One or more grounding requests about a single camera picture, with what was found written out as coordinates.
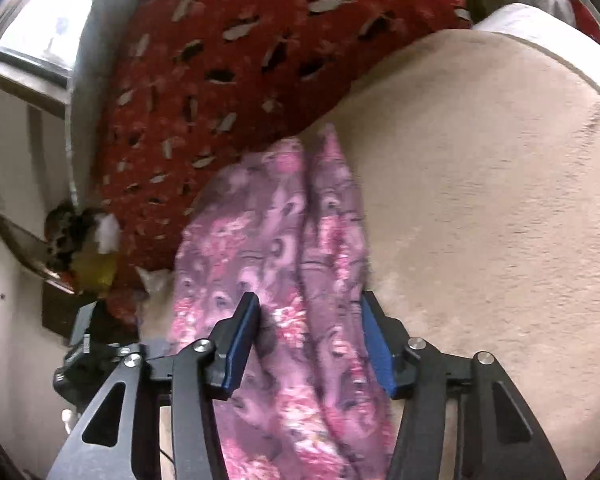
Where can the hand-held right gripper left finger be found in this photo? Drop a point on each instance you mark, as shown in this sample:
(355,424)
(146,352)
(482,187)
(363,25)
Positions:
(240,350)

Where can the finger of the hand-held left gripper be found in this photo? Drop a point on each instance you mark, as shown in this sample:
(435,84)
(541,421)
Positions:
(157,347)

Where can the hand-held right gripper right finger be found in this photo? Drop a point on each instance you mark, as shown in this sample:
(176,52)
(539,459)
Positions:
(377,350)

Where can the purple floral garment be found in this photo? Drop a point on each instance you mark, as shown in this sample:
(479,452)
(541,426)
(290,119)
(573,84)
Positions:
(290,260)

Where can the dark brown box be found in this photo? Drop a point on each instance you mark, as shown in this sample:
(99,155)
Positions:
(60,310)

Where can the yellow plastic bag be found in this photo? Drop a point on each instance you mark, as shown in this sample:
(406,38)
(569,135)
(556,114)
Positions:
(97,272)

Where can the dark patterned object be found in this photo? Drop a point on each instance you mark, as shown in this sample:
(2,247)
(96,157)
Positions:
(65,235)

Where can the shiny metal blade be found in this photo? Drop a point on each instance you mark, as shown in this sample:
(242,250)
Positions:
(20,240)

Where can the beige mattress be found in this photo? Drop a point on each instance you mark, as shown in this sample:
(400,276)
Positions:
(480,210)

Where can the red patterned blanket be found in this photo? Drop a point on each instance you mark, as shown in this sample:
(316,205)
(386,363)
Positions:
(230,85)

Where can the grey white bed edge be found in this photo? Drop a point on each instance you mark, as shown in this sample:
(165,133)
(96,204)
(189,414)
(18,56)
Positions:
(95,60)

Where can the window with wooden frame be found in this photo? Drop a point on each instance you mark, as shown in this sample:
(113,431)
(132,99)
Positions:
(45,15)

